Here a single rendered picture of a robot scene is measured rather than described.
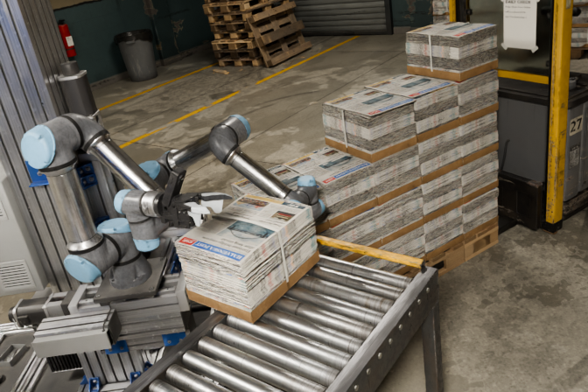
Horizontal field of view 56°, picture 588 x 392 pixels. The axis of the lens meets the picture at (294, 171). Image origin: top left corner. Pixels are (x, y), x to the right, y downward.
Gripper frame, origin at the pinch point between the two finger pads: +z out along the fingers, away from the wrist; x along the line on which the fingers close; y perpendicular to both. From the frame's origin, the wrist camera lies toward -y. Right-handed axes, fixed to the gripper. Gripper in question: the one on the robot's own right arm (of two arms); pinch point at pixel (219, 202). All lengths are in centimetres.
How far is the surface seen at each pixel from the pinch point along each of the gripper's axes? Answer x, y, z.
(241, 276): -5.6, 25.0, 0.4
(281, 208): -36.5, 15.8, -1.0
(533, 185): -209, 62, 70
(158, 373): 17, 46, -17
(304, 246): -36.6, 28.8, 6.5
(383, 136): -125, 13, 9
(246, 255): -9.0, 19.8, 0.6
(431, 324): -46, 57, 47
